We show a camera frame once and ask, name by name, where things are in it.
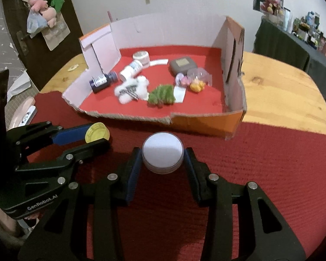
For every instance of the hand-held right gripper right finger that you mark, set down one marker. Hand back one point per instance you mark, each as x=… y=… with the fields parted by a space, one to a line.
x=193 y=174

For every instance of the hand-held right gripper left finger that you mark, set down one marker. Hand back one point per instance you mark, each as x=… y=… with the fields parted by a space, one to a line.
x=131 y=179

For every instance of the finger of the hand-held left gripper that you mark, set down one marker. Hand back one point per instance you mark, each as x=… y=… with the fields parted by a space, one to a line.
x=95 y=146
x=70 y=135

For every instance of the yellow lid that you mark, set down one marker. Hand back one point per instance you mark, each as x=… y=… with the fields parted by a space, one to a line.
x=97 y=132

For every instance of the orange cardboard box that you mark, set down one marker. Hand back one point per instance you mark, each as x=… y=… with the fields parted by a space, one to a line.
x=206 y=126

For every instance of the dark blue bottle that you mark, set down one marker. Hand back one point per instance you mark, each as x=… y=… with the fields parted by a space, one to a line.
x=103 y=81

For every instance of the white fluffy toy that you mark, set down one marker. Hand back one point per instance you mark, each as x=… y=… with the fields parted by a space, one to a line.
x=140 y=85

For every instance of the white pill bottle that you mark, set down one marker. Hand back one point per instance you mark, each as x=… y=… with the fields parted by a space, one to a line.
x=130 y=70

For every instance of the green fuzzy toy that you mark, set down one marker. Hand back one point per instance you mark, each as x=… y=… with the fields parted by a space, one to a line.
x=161 y=95

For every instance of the small yellow toy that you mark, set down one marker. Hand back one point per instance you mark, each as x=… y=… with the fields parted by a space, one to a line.
x=197 y=86

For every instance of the pink toy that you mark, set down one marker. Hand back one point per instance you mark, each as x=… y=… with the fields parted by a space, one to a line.
x=182 y=79

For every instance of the clear plastic small box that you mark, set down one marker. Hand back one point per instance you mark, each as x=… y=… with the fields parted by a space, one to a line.
x=199 y=73

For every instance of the white cream jar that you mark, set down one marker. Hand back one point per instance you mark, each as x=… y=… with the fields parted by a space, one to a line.
x=141 y=57

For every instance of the grey square case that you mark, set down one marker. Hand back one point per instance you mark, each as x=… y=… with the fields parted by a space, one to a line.
x=183 y=65

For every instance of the white flat device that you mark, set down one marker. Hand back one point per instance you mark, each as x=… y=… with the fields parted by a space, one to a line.
x=30 y=115

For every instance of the white plastic sheet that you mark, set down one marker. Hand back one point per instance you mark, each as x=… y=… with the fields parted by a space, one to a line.
x=19 y=83

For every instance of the small cream tag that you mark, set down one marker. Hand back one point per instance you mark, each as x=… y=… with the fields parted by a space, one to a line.
x=73 y=68

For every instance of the red knitted cloth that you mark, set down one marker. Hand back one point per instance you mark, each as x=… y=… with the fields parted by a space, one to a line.
x=260 y=163

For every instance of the white paper slip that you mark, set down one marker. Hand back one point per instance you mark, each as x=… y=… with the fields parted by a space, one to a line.
x=180 y=96

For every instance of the brown paper bag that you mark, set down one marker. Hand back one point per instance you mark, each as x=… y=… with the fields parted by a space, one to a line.
x=57 y=36

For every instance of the white paper strip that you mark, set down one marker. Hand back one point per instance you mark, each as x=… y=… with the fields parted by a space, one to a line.
x=159 y=62

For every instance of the clear plastic bag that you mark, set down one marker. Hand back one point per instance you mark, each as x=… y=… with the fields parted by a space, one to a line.
x=35 y=24

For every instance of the plain pink plush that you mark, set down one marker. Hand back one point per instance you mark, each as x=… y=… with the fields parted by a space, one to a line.
x=50 y=15

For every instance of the green plush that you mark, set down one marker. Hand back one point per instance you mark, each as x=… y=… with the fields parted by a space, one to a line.
x=57 y=1

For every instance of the pink plush with face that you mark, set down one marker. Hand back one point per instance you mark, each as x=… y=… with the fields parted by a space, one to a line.
x=38 y=2

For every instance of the dark covered side table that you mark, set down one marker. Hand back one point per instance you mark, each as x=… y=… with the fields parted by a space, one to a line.
x=285 y=49

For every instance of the clutter of bottles and boxes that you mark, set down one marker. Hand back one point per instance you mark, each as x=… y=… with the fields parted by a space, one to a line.
x=309 y=30

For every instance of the pink bunny plush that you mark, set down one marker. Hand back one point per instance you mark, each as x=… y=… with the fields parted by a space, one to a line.
x=271 y=1

